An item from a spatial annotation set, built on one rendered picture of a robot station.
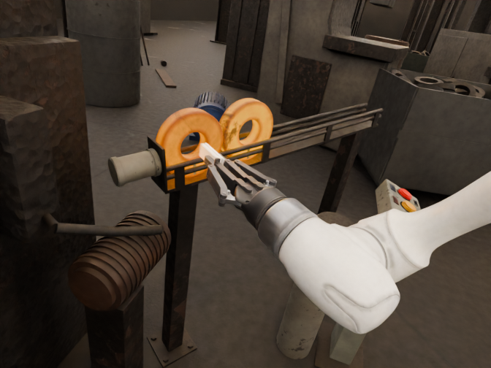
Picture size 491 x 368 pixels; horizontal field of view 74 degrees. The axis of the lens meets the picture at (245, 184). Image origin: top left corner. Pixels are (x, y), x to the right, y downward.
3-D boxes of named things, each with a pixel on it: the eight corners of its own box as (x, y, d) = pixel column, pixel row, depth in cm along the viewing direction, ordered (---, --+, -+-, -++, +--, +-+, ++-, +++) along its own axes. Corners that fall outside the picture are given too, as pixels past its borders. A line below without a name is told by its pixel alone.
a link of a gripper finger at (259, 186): (259, 188, 57) (265, 186, 57) (224, 156, 63) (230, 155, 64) (253, 205, 59) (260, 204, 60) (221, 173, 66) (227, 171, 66)
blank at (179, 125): (151, 113, 65) (158, 119, 63) (216, 102, 74) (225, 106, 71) (157, 179, 74) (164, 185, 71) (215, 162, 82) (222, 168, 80)
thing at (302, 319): (272, 352, 109) (312, 228, 84) (279, 323, 119) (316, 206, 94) (307, 365, 107) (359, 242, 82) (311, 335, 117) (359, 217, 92)
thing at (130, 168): (109, 178, 68) (105, 152, 65) (150, 167, 73) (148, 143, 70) (120, 192, 64) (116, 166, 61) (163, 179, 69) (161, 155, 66)
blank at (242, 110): (216, 102, 74) (224, 107, 72) (268, 93, 82) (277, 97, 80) (215, 162, 82) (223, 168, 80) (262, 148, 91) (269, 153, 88)
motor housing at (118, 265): (82, 407, 86) (57, 255, 61) (131, 339, 105) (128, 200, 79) (124, 428, 84) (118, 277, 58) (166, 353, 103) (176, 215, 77)
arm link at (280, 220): (310, 250, 56) (286, 229, 59) (328, 209, 51) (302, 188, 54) (270, 269, 50) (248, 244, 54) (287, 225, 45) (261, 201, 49)
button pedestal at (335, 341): (313, 373, 105) (381, 217, 75) (320, 315, 125) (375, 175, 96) (363, 393, 102) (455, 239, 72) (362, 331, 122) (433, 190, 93)
